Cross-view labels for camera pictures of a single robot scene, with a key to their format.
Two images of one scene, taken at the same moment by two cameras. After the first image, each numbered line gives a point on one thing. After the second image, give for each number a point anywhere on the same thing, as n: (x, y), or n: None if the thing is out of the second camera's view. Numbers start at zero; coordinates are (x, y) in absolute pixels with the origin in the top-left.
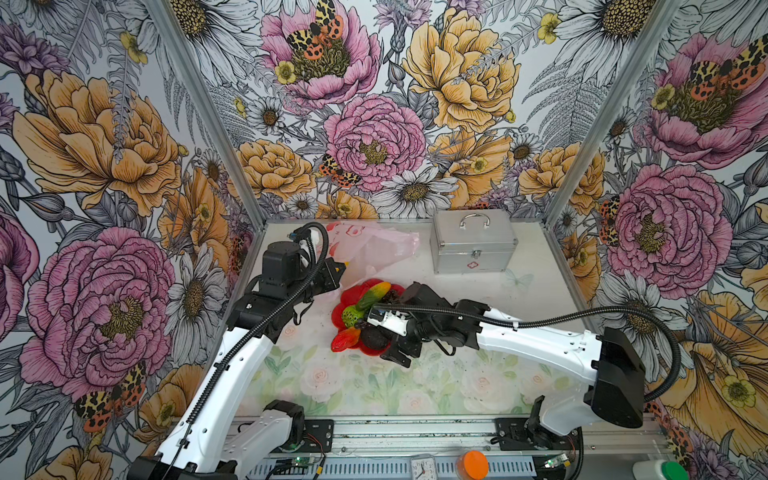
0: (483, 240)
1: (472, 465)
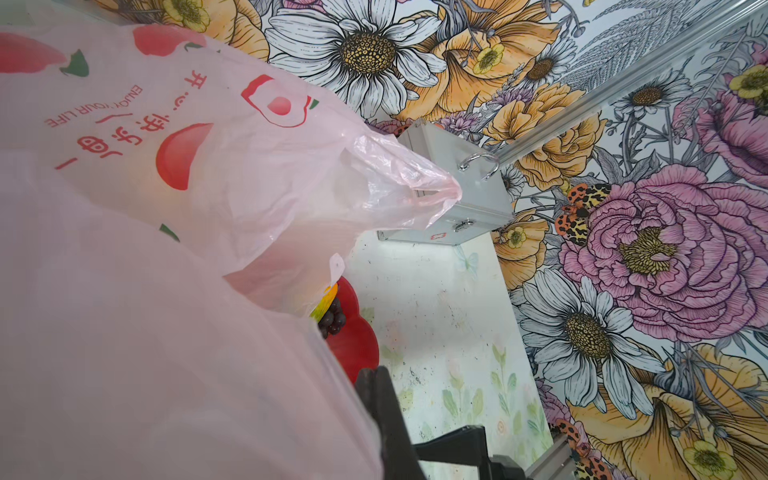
0: (484, 203)
1: None
